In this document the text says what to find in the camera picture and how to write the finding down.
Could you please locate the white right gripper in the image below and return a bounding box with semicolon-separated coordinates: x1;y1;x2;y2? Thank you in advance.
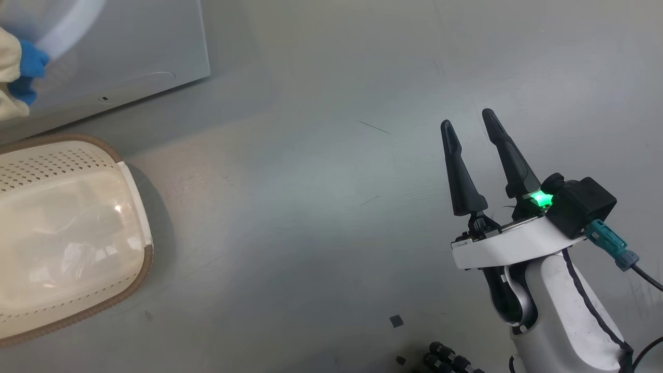
440;108;588;270

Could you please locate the blue garment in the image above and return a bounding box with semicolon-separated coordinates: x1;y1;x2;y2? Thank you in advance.
7;38;51;107

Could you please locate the cream bear face garment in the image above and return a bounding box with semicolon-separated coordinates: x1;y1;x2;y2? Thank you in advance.
0;26;32;121

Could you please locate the white front-load washing machine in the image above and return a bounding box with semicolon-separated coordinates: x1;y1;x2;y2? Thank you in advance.
0;0;211;136

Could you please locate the cream perforated laundry basket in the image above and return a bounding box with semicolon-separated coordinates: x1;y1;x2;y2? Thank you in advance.
0;134;154;348

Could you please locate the teal right camera connector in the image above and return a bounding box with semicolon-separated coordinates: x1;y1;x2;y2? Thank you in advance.
585;219;641;272

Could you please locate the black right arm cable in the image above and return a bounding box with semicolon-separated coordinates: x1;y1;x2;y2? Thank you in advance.
562;250;663;371

